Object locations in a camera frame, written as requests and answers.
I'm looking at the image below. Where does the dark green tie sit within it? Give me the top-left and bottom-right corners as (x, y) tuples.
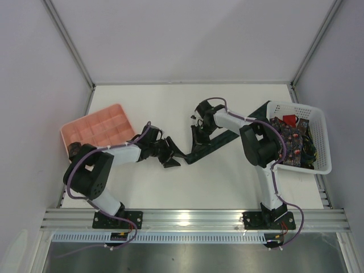
(183, 101), (271, 166)

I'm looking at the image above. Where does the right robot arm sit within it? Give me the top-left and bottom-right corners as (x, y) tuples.
(185, 99), (288, 227)

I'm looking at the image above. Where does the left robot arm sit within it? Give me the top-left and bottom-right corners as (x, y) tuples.
(63, 122), (187, 219)

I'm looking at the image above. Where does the pink compartment tray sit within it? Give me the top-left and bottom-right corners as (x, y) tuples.
(60, 104), (136, 148)

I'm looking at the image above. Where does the rolled dark brown tie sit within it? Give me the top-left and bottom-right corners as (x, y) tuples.
(67, 142), (82, 162)

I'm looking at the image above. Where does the red tie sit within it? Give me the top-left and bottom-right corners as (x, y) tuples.
(282, 115), (298, 127)

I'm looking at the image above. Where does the floral navy tie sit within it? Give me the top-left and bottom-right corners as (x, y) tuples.
(270, 117), (303, 167)

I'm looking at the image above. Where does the brown patterned tie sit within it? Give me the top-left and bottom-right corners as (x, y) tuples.
(296, 118), (309, 137)

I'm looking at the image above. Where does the white plastic basket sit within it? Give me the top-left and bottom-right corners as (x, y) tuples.
(267, 101), (332, 175)

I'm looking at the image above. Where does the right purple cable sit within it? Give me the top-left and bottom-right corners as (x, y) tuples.
(206, 97), (305, 250)

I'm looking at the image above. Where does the purple cable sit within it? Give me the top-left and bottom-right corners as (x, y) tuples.
(67, 121), (153, 213)
(206, 97), (305, 250)

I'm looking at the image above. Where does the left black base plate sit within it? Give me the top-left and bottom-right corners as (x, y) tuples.
(92, 210), (143, 229)

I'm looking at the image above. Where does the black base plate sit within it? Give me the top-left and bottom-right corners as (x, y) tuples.
(92, 210), (143, 229)
(242, 211), (296, 230)

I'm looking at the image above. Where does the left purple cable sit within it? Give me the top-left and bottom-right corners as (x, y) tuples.
(67, 121), (153, 213)

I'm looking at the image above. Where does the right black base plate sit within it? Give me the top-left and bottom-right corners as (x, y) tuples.
(242, 211), (296, 230)

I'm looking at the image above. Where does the white slotted cable duct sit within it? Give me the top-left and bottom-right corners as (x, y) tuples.
(52, 231), (267, 244)

